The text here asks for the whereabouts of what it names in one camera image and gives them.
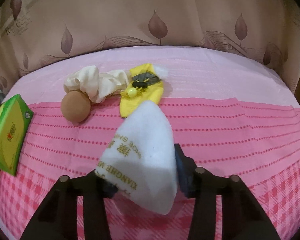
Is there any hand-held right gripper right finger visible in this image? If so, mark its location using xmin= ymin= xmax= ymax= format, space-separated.
xmin=174 ymin=144 xmax=282 ymax=240

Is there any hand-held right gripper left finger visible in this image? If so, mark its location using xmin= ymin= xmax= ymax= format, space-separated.
xmin=22 ymin=169 xmax=118 ymax=240

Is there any white cloth pouch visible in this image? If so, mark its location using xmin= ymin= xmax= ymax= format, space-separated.
xmin=95 ymin=101 xmax=178 ymax=215

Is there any pink plaid bed sheet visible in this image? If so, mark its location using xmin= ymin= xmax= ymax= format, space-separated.
xmin=0 ymin=45 xmax=300 ymax=240

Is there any yellow sock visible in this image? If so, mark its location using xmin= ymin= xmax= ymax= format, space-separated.
xmin=119 ymin=64 xmax=168 ymax=118

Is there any small yellow black ornament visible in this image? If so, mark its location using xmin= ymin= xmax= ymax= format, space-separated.
xmin=122 ymin=79 xmax=148 ymax=98

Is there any brown ball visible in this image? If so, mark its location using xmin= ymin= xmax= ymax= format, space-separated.
xmin=61 ymin=91 xmax=91 ymax=123

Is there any cream satin scrunchie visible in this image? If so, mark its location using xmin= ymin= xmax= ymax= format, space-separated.
xmin=63 ymin=66 xmax=130 ymax=104

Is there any green tissue pack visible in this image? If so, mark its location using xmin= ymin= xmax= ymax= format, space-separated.
xmin=0 ymin=94 xmax=34 ymax=176

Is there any beige leaf print curtain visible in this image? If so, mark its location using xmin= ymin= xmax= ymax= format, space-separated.
xmin=0 ymin=0 xmax=300 ymax=95

